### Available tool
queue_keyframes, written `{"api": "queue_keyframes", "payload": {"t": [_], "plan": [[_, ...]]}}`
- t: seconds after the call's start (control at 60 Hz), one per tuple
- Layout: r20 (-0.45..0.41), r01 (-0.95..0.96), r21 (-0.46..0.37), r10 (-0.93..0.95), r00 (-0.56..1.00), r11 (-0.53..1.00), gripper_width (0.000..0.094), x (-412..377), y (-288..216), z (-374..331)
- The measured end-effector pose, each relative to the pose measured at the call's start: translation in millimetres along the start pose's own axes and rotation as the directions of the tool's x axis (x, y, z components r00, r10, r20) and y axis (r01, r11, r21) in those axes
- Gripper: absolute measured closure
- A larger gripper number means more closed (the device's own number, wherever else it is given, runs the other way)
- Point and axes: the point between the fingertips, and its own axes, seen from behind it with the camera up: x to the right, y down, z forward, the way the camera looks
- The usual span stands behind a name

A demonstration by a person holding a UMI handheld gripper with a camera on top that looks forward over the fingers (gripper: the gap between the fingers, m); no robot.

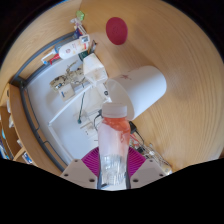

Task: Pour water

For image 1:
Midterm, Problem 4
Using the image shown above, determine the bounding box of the black charger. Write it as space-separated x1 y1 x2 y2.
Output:
128 121 138 134

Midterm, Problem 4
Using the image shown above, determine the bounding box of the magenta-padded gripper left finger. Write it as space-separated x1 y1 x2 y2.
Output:
59 146 101 190

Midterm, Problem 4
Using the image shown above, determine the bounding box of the green packet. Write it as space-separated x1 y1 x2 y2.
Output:
75 9 86 20

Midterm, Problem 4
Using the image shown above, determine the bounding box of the white desk lamp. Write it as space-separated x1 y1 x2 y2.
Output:
48 83 105 126

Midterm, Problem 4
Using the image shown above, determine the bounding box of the flat round red coaster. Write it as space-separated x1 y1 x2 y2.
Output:
105 16 129 46

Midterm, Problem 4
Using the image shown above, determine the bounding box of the grey metal desk frame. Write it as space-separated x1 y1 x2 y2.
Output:
9 31 81 173

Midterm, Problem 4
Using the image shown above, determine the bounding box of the clear white-capped drink bottle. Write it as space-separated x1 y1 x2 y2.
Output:
97 102 132 188

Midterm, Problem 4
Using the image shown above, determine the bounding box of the small white thermometer display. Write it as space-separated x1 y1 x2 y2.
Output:
79 34 91 44

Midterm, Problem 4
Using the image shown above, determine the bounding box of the white paper cup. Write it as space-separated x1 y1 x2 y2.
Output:
104 65 168 122

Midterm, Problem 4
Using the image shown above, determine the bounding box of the brown tree figurine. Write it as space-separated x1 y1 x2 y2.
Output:
49 64 86 93

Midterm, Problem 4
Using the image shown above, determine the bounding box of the blue white-nozzle spray bottle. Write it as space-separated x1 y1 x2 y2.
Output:
40 29 84 66

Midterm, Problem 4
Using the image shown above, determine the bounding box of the white red-pump lotion bottle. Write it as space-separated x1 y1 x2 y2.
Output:
49 34 91 66

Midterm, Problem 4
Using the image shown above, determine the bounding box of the white wall box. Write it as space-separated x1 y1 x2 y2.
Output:
60 83 76 102

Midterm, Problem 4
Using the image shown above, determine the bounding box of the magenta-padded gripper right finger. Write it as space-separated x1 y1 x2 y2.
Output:
126 146 174 190

